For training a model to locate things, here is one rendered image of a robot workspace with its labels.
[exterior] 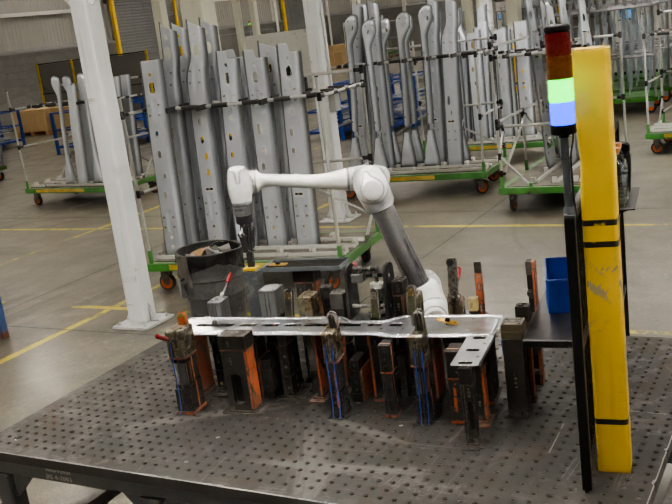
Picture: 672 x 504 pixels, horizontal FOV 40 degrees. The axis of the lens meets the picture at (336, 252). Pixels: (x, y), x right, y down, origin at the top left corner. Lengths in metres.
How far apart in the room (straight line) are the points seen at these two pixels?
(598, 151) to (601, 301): 0.45
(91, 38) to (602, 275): 5.16
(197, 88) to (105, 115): 1.34
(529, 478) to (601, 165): 1.01
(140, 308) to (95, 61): 1.94
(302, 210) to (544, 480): 5.33
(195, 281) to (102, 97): 1.66
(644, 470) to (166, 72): 6.34
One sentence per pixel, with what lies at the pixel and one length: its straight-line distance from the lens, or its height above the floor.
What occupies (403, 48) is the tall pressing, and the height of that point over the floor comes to 1.73.
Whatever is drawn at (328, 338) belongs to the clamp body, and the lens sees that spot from 3.49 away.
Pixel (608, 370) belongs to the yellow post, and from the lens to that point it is 2.96.
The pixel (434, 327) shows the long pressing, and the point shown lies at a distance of 3.54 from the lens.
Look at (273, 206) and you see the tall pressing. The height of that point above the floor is 0.66.
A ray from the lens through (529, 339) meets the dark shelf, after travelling 3.26.
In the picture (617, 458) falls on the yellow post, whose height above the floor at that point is 0.75.
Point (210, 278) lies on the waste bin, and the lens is 6.50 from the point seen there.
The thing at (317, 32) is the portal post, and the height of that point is 2.06.
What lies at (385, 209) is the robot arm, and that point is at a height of 1.38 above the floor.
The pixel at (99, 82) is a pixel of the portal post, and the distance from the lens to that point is 7.30.
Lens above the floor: 2.17
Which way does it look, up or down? 14 degrees down
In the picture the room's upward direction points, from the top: 7 degrees counter-clockwise
